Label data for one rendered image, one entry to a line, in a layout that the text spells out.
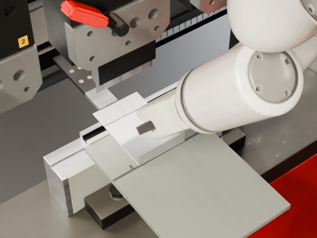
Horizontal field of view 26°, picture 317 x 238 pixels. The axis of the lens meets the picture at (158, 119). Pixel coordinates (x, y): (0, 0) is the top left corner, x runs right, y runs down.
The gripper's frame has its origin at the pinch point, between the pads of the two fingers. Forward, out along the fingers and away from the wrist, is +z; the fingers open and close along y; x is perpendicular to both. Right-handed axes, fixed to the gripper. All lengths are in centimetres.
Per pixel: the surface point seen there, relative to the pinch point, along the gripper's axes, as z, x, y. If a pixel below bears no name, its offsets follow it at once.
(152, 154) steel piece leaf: 3.5, 4.5, 1.7
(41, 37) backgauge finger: 21.3, -20.4, 2.8
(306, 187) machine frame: 21.3, 26.5, -30.9
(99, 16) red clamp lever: -16.7, -14.6, 7.9
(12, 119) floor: 153, -16, -17
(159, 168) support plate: 3.0, 6.8, 2.0
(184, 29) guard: 110, -16, -72
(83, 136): 11.1, -2.4, 7.6
